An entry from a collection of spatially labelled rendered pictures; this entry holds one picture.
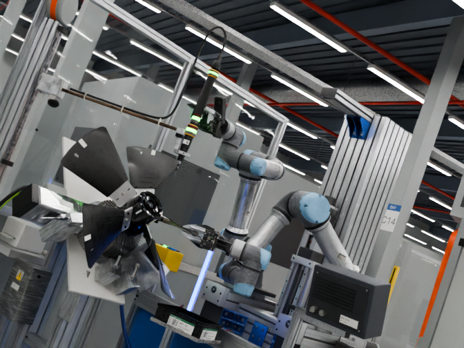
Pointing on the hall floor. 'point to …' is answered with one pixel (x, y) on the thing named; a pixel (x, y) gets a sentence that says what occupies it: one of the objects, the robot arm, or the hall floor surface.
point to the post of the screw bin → (167, 338)
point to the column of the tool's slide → (26, 88)
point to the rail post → (128, 325)
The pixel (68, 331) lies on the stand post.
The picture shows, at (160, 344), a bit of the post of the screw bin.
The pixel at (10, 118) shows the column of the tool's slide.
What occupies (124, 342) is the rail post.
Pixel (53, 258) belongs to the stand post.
